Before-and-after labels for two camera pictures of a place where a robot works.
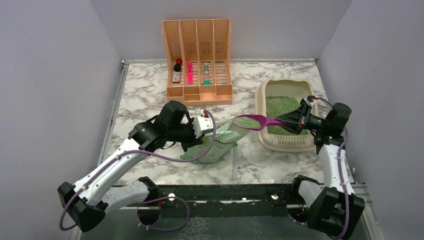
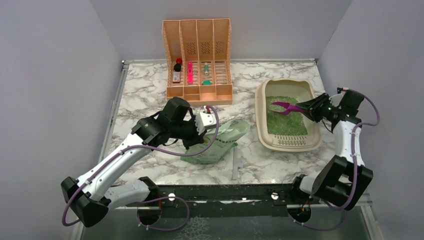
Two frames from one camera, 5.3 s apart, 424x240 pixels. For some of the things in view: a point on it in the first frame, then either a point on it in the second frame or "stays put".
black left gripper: [193, 140] stays put
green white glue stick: [206, 68] stays put
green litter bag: [225, 140] stays put
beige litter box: [274, 97] stays put
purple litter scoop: [255, 122] to [292, 108]
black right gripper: [299, 118] to [314, 105]
